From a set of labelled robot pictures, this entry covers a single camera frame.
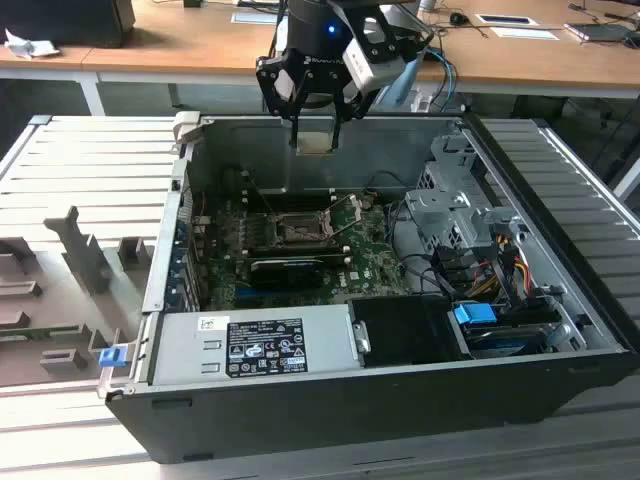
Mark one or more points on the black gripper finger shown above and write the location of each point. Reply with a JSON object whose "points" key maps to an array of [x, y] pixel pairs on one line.
{"points": [[295, 132], [338, 130]]}

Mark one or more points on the silver CPU plate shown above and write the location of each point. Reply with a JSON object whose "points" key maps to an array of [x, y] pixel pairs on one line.
{"points": [[314, 144]]}

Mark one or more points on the CPU socket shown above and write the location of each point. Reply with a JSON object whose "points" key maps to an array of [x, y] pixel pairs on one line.
{"points": [[297, 231]]}

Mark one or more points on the blue expansion slot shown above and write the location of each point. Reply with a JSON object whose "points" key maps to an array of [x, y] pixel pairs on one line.
{"points": [[247, 291]]}

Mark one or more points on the wooden desk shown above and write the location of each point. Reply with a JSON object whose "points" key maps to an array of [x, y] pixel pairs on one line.
{"points": [[50, 62], [200, 50]]}

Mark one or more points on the silver metal drive cage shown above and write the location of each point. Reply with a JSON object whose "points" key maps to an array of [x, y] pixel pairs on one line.
{"points": [[435, 210]]}

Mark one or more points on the green motherboard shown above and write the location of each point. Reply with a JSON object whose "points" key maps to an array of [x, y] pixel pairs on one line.
{"points": [[370, 260]]}

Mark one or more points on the black computer mouse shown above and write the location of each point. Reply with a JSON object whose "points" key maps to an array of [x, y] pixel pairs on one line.
{"points": [[457, 18]]}

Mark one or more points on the black graphics card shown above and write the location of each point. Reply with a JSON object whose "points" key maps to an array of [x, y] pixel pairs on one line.
{"points": [[285, 275]]}

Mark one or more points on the white paper sheet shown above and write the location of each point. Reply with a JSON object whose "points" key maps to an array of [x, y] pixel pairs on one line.
{"points": [[525, 33]]}

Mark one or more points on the blue disk carrier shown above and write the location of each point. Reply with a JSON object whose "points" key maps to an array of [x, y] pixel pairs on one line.
{"points": [[472, 315]]}

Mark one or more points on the grey parts rack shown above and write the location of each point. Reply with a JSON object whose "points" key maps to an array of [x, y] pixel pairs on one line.
{"points": [[75, 235]]}

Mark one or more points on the silver power supply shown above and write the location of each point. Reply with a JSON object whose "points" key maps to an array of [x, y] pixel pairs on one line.
{"points": [[180, 350]]}

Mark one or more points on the black computer box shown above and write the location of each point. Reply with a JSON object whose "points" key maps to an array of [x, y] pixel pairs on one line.
{"points": [[65, 22]]}

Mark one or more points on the grey notebook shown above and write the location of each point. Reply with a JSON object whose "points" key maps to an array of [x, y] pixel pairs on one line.
{"points": [[597, 32]]}

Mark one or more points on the crumpled white paper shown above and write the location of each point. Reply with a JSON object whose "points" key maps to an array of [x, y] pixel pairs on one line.
{"points": [[30, 47]]}

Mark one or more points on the blue case latch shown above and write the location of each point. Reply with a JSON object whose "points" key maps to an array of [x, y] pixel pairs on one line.
{"points": [[111, 358]]}

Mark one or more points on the black PC case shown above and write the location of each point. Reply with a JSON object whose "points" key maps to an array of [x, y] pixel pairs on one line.
{"points": [[300, 425]]}

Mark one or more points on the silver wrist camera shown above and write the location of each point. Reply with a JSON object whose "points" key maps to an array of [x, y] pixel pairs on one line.
{"points": [[375, 75]]}

